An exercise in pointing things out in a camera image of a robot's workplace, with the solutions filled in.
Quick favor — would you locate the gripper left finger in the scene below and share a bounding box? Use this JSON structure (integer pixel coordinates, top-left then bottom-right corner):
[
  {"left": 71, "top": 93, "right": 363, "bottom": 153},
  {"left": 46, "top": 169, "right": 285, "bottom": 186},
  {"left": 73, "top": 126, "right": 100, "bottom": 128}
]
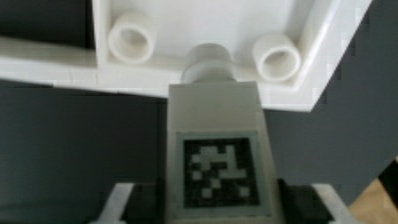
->
[{"left": 87, "top": 182, "right": 164, "bottom": 224}]

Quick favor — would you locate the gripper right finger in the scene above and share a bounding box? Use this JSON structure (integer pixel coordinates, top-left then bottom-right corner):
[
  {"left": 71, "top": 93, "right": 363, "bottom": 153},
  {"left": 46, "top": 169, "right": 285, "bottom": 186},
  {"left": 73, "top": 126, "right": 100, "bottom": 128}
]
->
[{"left": 277, "top": 179, "right": 366, "bottom": 224}]

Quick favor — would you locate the white leg with tag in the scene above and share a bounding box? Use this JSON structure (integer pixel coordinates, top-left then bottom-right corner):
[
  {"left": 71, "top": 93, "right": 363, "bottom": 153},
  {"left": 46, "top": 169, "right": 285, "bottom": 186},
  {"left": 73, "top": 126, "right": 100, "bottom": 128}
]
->
[{"left": 166, "top": 43, "right": 285, "bottom": 224}]

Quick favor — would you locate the white square tabletop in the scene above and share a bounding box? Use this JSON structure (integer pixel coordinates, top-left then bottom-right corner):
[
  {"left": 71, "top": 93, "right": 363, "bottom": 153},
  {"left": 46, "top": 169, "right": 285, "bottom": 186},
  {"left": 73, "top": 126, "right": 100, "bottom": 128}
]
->
[{"left": 0, "top": 0, "right": 373, "bottom": 112}]

